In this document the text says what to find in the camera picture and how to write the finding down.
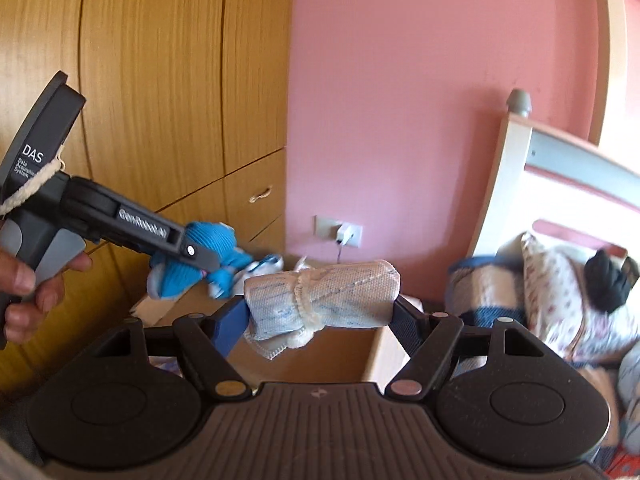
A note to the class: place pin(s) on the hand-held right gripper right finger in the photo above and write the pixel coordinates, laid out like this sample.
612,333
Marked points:
407,330

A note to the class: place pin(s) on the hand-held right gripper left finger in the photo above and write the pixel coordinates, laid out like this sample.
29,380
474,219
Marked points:
231,327

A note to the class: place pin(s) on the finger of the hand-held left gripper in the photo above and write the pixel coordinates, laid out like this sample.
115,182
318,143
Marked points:
205,261

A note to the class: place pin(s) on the blue sock bundle pink mark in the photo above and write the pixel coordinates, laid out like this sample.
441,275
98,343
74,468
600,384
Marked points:
210,240

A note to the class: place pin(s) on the cardboard box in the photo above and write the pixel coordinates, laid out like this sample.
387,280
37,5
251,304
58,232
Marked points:
310,355

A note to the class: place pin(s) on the person's left hand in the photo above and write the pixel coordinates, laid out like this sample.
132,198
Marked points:
20,272

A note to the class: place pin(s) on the white sock bundle blue loop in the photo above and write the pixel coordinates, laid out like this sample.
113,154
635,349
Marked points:
267,263

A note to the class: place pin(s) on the blue white checked blanket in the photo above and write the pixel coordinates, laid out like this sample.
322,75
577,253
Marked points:
480,285

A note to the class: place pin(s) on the white charger plug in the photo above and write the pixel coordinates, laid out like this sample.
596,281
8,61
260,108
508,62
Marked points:
344,234

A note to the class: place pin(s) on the wooden wardrobe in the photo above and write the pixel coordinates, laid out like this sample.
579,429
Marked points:
150,85

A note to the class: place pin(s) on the floral pillow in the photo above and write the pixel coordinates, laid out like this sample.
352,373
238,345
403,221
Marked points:
555,290

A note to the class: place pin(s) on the white bed headboard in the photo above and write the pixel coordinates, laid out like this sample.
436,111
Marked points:
505,185

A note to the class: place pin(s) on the black cloth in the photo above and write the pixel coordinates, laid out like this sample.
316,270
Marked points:
607,280

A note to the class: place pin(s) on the grey bedpost cap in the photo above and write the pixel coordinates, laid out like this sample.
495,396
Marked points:
519,102

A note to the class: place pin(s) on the white wall outlet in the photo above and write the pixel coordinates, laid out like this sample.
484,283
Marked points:
325,227

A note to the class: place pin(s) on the cream door frame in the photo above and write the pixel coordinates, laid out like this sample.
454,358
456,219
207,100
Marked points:
607,50

